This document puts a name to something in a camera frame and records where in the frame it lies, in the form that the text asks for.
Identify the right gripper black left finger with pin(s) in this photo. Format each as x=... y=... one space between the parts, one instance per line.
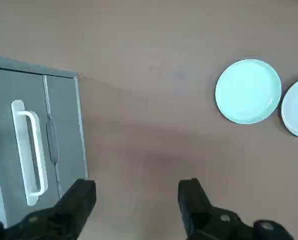
x=71 y=207

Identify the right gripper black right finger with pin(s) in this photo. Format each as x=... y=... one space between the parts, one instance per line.
x=194 y=200

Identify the mint green plate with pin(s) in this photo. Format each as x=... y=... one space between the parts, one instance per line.
x=247 y=91

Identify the pale white plate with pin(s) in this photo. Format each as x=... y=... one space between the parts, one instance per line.
x=297 y=107

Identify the gray drawer with recessed grip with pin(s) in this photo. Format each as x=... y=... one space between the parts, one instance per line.
x=69 y=125

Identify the gray steel cabinet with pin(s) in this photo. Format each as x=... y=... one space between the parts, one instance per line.
x=26 y=65

